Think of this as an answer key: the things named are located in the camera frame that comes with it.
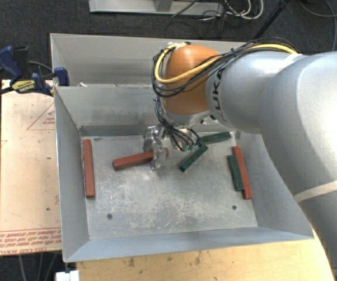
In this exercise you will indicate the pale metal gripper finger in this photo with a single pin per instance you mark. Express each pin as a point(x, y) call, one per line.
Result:
point(154, 160)
point(163, 156)

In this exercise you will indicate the grey metal bin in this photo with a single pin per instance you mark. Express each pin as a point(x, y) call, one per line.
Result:
point(168, 198)

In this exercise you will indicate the dark green flat block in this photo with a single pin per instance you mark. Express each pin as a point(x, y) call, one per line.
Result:
point(235, 173)
point(216, 137)
point(192, 158)

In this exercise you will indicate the brown cardboard board, red print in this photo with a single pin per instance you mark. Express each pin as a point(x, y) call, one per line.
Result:
point(28, 168)

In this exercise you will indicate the red-brown block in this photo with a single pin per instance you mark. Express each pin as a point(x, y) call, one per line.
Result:
point(130, 160)
point(89, 168)
point(242, 173)

